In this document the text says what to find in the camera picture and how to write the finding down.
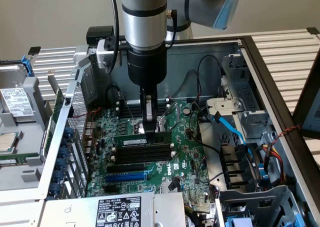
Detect small silver heat sink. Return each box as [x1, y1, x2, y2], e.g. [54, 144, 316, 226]
[160, 181, 177, 193]

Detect grey disk bay cage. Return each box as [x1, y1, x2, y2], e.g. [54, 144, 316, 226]
[216, 184, 307, 227]

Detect silver disk bay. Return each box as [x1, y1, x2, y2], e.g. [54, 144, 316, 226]
[219, 53, 275, 145]

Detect blue expansion slot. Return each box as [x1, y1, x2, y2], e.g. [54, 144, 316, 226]
[104, 172, 148, 185]

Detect long black expansion slot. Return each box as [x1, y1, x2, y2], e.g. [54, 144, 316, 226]
[106, 162, 146, 175]

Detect CPU socket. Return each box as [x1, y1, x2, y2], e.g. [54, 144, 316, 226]
[129, 118, 168, 138]

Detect silver CPU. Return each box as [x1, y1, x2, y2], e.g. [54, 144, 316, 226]
[0, 131, 21, 153]

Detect short black expansion slot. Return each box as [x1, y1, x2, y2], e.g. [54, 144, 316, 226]
[103, 185, 119, 195]

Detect black cable gold connector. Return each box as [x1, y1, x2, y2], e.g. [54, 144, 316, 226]
[164, 8, 179, 49]

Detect green RAM stick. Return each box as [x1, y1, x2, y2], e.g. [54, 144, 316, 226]
[0, 153, 35, 167]
[113, 133, 173, 147]

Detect silver socket cover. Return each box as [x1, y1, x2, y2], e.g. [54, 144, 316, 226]
[159, 101, 181, 134]

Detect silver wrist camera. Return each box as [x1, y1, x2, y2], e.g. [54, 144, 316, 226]
[95, 38, 119, 70]

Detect blue SATA wire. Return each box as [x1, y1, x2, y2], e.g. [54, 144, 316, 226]
[211, 111, 266, 188]

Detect dark blue card clip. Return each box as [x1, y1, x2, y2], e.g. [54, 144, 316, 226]
[58, 146, 70, 159]
[48, 183, 61, 197]
[53, 170, 65, 183]
[63, 126, 75, 140]
[56, 158, 68, 172]

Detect blue plastic disk caddy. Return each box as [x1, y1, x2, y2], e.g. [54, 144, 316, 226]
[224, 216, 255, 227]

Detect black plastic shroud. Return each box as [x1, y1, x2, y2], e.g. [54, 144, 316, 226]
[219, 142, 260, 191]

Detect silver hard disk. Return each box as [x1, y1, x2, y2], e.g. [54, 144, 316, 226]
[0, 63, 36, 124]

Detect silver power supply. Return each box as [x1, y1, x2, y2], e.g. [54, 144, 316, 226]
[44, 191, 188, 227]

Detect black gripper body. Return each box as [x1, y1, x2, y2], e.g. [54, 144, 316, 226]
[126, 46, 168, 88]

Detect black box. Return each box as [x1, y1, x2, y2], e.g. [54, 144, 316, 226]
[86, 25, 115, 45]

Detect blue plastic disk bracket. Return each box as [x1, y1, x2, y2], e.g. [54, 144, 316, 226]
[21, 55, 35, 78]

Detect short black looped wire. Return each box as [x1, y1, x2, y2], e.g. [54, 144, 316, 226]
[104, 84, 125, 107]

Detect green graphics card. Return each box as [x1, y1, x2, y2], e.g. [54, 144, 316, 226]
[39, 68, 66, 162]

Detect black camera cable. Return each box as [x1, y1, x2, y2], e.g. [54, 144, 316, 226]
[106, 0, 121, 75]

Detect black red fan wire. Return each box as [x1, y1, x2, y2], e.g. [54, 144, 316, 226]
[171, 68, 201, 100]

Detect yellow red power wires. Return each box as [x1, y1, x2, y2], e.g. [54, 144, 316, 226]
[261, 140, 288, 187]

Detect open PC case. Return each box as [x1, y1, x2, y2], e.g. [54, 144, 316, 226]
[0, 35, 320, 227]

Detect thick black wire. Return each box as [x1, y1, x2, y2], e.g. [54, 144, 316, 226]
[187, 100, 223, 154]

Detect green motherboard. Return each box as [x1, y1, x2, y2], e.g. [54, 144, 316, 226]
[86, 99, 220, 213]

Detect red black twisted wire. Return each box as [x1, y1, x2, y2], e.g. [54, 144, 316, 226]
[271, 125, 301, 144]
[68, 106, 103, 148]

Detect black board connector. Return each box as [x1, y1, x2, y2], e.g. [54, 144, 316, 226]
[168, 177, 181, 191]

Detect silver bay bracket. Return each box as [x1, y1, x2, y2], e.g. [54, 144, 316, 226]
[205, 97, 246, 127]

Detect thin metal locking lever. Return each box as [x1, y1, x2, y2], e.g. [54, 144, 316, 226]
[118, 91, 136, 123]

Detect grey parts rack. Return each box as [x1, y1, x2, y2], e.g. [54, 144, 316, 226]
[0, 75, 55, 192]

